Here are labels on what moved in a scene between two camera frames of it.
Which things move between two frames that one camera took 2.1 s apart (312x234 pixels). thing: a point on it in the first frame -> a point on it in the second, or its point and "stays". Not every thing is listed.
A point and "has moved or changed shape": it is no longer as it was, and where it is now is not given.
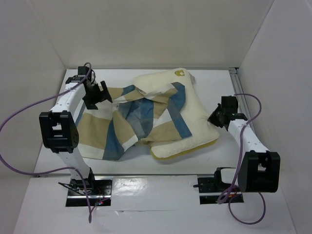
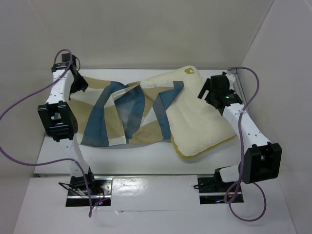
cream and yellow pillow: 203,132 has moved or changed shape
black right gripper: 218,117 -> 207,90
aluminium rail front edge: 129,175 stays
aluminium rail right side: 237,88 stays
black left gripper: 89,103 -> 82,85
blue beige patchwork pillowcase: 134,116 has moved or changed shape
